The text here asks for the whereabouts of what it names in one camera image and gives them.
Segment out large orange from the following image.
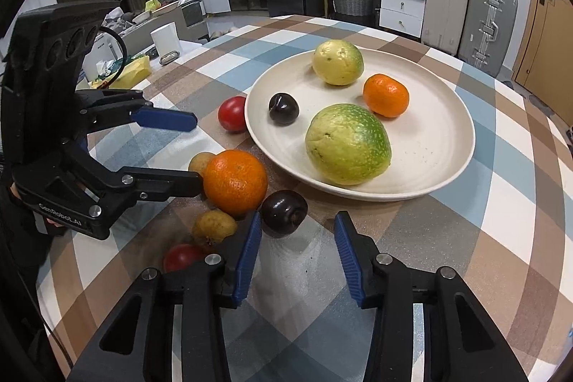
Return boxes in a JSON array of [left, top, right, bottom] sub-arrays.
[[203, 149, 268, 217]]

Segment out red tomato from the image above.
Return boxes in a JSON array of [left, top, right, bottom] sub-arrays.
[[217, 96, 247, 133], [163, 243, 206, 274]]

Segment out dark plum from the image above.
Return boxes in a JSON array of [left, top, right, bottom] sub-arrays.
[[259, 190, 308, 238], [268, 93, 299, 126]]

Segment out brown longan fruit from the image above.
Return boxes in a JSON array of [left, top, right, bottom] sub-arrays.
[[191, 211, 238, 250]]

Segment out white cylinder device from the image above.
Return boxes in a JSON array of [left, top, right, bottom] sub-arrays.
[[150, 22, 182, 57]]

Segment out dark plum on plate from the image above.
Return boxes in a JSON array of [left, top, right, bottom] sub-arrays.
[[268, 93, 299, 126]]

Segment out cream round plate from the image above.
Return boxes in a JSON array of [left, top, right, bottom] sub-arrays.
[[245, 49, 476, 202]]

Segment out green guava near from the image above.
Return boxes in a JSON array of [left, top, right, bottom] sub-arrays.
[[305, 104, 393, 186]]

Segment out yellow guava far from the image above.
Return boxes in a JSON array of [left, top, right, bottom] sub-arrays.
[[312, 40, 364, 86]]

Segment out small orange tangerine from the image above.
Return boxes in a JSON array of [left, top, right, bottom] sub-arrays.
[[362, 74, 410, 118]]

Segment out wooden door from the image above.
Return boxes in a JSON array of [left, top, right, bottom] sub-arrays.
[[514, 0, 572, 125]]

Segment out silver suitcase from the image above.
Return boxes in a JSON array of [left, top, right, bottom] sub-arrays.
[[457, 0, 517, 78]]

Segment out beige suitcase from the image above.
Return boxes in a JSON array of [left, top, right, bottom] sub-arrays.
[[422, 0, 468, 55]]

